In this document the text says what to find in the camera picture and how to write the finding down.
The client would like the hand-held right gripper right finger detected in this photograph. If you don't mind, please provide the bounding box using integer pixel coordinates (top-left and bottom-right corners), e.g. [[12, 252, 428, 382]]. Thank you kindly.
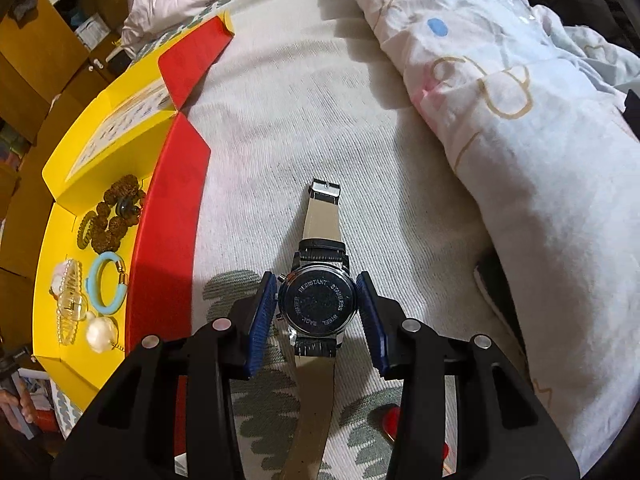
[[356, 271, 591, 480]]

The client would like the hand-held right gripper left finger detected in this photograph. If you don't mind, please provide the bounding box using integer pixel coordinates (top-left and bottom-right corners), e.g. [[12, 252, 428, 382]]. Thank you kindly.
[[50, 271, 277, 480]]

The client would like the black strap wristwatch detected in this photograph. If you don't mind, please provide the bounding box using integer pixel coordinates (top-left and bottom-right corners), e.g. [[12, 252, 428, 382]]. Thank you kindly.
[[282, 178, 357, 480]]

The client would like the clear pearl claw clip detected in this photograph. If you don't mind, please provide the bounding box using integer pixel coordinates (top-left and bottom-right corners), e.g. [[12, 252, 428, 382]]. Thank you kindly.
[[49, 258, 91, 346]]

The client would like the white flower bud ornament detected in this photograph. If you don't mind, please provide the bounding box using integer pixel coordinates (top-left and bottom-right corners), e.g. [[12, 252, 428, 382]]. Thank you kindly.
[[85, 316, 126, 356]]

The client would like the light blue bracelet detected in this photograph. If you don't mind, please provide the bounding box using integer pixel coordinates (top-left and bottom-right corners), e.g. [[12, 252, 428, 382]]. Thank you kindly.
[[84, 251, 128, 315]]

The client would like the yellow cardboard box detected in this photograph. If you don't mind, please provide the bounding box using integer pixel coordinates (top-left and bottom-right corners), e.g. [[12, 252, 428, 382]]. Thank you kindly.
[[32, 10, 236, 411]]

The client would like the green spiral hair tie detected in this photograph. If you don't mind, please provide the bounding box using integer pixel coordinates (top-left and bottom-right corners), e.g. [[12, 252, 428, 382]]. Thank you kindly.
[[76, 211, 101, 251]]

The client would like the brown seed bead bracelet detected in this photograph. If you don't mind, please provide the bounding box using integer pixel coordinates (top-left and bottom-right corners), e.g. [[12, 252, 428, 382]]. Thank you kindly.
[[90, 174, 148, 253]]

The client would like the person's left hand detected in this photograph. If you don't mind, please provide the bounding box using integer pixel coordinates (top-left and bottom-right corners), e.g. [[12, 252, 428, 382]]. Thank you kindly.
[[0, 391, 36, 431]]

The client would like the red ball hair clip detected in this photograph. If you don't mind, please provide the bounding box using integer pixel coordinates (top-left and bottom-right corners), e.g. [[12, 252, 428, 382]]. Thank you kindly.
[[380, 406, 453, 480]]

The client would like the light blue printed quilt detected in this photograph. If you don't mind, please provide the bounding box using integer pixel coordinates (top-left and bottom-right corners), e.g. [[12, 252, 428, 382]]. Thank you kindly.
[[320, 0, 640, 466]]

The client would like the wooden wardrobe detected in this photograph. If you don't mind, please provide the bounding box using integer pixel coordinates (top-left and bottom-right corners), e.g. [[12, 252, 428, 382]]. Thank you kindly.
[[0, 0, 151, 286]]

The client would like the navy box lid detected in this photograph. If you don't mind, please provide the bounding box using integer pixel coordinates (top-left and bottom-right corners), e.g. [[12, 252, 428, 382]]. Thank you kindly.
[[622, 87, 640, 141]]

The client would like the small white box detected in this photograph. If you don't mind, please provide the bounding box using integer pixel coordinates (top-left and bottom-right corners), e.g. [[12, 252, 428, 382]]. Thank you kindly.
[[75, 15, 108, 48]]

